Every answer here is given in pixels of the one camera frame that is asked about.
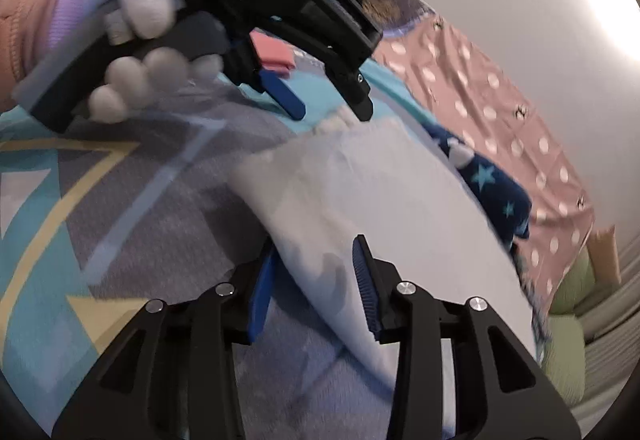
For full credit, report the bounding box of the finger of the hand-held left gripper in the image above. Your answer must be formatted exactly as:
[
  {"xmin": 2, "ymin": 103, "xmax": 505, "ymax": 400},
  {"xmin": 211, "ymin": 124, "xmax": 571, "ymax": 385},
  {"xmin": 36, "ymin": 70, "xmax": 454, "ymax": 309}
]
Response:
[
  {"xmin": 225, "ymin": 37, "xmax": 307, "ymax": 121},
  {"xmin": 260, "ymin": 0, "xmax": 383, "ymax": 123}
]

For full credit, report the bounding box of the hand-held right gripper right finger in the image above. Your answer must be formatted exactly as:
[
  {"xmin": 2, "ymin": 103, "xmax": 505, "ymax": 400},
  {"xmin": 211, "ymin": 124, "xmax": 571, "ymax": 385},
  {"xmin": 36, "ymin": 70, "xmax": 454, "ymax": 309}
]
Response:
[{"xmin": 352, "ymin": 235, "xmax": 583, "ymax": 440}]

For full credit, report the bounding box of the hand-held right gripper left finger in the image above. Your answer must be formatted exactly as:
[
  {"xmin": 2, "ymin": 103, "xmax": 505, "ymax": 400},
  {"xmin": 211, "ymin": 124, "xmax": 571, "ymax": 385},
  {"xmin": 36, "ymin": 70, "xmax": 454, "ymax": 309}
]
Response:
[{"xmin": 52, "ymin": 250, "xmax": 281, "ymax": 440}]

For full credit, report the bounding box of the white garment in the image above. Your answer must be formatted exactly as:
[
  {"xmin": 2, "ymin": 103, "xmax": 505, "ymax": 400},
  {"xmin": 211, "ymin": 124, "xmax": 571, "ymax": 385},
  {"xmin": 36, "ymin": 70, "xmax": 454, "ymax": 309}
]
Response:
[{"xmin": 230, "ymin": 120, "xmax": 543, "ymax": 391}]

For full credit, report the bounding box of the person's left forearm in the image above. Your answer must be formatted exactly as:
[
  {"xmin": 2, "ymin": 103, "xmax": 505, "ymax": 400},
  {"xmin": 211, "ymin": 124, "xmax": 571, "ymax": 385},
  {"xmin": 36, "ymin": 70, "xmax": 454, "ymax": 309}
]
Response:
[{"xmin": 0, "ymin": 0, "xmax": 76, "ymax": 113}]

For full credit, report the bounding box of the pink folded garment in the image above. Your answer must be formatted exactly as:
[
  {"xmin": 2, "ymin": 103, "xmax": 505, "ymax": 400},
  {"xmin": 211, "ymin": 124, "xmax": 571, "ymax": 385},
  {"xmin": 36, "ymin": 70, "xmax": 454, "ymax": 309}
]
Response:
[{"xmin": 260, "ymin": 60, "xmax": 296, "ymax": 78}]

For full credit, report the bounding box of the coral folded garment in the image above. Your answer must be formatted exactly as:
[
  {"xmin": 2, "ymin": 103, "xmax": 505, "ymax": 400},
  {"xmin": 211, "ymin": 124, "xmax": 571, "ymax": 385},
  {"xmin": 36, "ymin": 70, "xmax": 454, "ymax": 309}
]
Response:
[{"xmin": 249, "ymin": 30, "xmax": 292, "ymax": 66}]

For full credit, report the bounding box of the purple printed blanket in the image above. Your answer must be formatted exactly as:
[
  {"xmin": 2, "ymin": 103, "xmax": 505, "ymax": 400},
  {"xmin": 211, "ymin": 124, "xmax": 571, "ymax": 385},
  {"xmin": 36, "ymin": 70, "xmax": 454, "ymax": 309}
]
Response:
[{"xmin": 357, "ymin": 0, "xmax": 436, "ymax": 38}]

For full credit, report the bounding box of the pink polka dot blanket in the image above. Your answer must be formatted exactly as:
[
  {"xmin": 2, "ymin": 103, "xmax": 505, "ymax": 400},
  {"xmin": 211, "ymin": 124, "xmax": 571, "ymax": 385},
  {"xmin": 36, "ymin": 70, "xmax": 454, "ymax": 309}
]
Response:
[{"xmin": 372, "ymin": 17, "xmax": 596, "ymax": 315}]

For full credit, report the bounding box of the blue grey printed blanket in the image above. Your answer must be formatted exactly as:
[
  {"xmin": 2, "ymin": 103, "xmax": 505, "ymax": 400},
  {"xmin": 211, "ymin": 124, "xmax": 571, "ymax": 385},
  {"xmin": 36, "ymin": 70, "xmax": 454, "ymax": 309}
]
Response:
[{"xmin": 0, "ymin": 44, "xmax": 551, "ymax": 440}]

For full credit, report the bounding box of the navy star-print garment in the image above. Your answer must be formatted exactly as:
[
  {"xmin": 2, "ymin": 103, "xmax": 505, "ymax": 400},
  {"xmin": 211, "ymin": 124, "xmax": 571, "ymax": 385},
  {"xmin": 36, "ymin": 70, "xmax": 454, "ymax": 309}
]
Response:
[{"xmin": 420, "ymin": 120, "xmax": 533, "ymax": 251}]

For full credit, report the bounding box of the green pillow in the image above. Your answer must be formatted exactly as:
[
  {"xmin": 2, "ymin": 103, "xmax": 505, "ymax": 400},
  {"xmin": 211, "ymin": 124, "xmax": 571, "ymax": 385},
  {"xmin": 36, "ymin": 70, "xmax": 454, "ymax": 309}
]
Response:
[
  {"xmin": 550, "ymin": 255, "xmax": 618, "ymax": 315},
  {"xmin": 542, "ymin": 315, "xmax": 586, "ymax": 406}
]

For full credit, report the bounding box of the tan pillow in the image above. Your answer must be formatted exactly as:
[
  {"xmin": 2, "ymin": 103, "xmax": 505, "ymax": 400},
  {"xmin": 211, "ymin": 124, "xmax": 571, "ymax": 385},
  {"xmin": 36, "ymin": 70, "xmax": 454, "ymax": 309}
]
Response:
[{"xmin": 587, "ymin": 225, "xmax": 621, "ymax": 285}]

